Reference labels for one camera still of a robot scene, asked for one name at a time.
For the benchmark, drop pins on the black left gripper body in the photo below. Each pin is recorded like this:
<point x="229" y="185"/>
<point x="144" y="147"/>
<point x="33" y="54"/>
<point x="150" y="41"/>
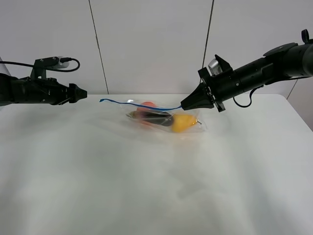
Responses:
<point x="38" y="88"/>

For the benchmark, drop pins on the orange fruit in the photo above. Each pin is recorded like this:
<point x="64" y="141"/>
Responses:
<point x="146" y="106"/>

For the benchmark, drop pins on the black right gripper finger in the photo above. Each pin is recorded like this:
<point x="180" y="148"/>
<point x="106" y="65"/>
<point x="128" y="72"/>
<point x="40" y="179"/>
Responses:
<point x="199" y="98"/>

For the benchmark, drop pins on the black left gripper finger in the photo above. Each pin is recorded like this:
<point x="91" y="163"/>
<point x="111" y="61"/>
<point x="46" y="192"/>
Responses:
<point x="75" y="93"/>

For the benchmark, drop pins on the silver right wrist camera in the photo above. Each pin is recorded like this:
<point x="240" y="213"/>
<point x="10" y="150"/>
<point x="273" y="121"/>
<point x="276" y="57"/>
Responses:
<point x="214" y="67"/>

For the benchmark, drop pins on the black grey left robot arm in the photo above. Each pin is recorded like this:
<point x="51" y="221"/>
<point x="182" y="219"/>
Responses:
<point x="7" y="81"/>

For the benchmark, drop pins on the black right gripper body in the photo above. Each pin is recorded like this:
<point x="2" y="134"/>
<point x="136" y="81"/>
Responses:
<point x="215" y="83"/>

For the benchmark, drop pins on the yellow pear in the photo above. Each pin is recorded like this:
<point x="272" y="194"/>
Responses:
<point x="183" y="122"/>

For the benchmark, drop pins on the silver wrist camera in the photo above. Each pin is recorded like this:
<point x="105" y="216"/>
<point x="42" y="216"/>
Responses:
<point x="214" y="67"/>
<point x="61" y="64"/>

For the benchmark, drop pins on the clear zip bag blue seal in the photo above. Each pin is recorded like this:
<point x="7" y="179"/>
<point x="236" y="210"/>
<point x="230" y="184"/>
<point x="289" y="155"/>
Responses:
<point x="124" y="107"/>

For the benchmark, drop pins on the dark purple eggplant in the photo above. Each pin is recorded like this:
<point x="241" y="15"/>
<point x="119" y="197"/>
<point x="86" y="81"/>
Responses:
<point x="152" y="117"/>

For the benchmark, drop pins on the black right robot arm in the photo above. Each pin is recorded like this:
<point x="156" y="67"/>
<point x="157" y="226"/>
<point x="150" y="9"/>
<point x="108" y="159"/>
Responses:
<point x="287" y="62"/>

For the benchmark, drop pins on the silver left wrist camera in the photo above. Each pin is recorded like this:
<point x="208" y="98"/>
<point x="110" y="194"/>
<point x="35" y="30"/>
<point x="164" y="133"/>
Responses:
<point x="61" y="64"/>

